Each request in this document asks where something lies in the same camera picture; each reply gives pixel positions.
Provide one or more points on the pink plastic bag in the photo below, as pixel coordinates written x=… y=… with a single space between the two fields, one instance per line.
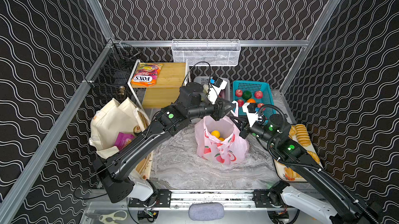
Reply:
x=230 y=151

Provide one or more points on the cream canvas tote bag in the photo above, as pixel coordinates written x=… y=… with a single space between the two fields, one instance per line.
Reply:
x=115 y=118

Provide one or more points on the teal plastic basket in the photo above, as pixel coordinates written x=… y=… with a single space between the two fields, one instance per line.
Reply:
x=253 y=87

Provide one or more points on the white wire mesh wall basket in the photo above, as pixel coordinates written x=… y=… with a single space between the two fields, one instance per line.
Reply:
x=204 y=52

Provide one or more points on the orange with green leaves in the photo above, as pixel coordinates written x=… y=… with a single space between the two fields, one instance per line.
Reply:
x=251 y=100

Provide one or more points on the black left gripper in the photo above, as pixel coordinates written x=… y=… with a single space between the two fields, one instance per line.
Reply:
x=218 y=110

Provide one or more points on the dark green avocado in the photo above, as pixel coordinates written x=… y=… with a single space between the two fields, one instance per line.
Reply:
x=247 y=95

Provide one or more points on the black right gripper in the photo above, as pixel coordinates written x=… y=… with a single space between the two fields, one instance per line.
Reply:
x=244 y=126

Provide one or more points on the aluminium linear rail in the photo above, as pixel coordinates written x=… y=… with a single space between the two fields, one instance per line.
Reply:
x=173 y=199

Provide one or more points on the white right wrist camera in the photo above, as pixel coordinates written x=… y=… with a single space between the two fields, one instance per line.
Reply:
x=252 y=112

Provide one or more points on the orange Fox's candy bag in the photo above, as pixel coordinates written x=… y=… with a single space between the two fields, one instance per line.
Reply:
x=146 y=74

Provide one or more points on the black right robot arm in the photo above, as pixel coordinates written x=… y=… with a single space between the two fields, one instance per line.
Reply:
x=271 y=129

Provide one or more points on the magenta Lot 100 candy bag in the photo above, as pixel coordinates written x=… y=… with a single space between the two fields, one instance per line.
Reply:
x=123 y=140

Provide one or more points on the tray of breads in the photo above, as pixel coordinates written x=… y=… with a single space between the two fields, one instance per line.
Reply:
x=296 y=147

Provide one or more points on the white handled scissors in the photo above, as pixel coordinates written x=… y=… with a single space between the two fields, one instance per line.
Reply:
x=113 y=218

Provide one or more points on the green drink can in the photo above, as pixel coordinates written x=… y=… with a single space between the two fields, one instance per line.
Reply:
x=137 y=130

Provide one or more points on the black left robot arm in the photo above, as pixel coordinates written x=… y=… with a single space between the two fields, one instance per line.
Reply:
x=114 y=171

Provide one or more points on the grey foam pad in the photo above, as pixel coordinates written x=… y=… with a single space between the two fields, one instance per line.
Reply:
x=206 y=211

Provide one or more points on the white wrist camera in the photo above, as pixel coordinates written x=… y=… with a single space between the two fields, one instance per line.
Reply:
x=252 y=112
x=215 y=86

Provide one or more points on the grey white plastic basket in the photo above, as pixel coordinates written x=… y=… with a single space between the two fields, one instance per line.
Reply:
x=204 y=80

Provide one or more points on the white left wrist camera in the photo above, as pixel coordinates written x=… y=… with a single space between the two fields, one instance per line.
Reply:
x=215 y=86

